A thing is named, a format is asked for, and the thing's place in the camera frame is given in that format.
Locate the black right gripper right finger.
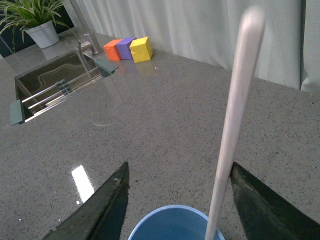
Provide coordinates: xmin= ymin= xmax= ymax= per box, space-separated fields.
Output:
xmin=230 ymin=162 xmax=320 ymax=240

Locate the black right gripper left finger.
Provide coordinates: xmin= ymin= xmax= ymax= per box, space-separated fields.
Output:
xmin=44 ymin=161 xmax=129 ymax=240

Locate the white chopstick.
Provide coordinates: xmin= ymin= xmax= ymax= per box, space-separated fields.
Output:
xmin=204 ymin=5 xmax=266 ymax=240

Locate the blue cup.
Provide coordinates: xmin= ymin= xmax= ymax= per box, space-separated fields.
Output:
xmin=127 ymin=204 xmax=226 ymax=240

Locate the expandable sink drying rack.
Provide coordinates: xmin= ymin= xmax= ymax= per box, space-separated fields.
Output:
xmin=9 ymin=53 xmax=118 ymax=126

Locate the steel kitchen sink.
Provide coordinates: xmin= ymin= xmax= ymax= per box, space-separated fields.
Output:
xmin=14 ymin=48 xmax=101 ymax=119

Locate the orange foam cube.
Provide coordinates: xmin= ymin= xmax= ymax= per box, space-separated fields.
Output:
xmin=103 ymin=39 xmax=122 ymax=61

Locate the purple foam cube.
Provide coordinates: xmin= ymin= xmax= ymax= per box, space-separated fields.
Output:
xmin=116 ymin=37 xmax=137 ymax=60

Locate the yellow foam cube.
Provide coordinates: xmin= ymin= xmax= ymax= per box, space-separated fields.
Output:
xmin=129 ymin=36 xmax=153 ymax=63

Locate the steel kitchen faucet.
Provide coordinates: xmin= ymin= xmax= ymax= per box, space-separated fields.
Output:
xmin=70 ymin=0 xmax=103 ymax=56

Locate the white pleated curtain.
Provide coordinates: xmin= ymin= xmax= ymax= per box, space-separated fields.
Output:
xmin=78 ymin=0 xmax=320 ymax=94

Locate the potted green plant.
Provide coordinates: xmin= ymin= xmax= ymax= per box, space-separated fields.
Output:
xmin=0 ymin=0 xmax=74 ymax=52

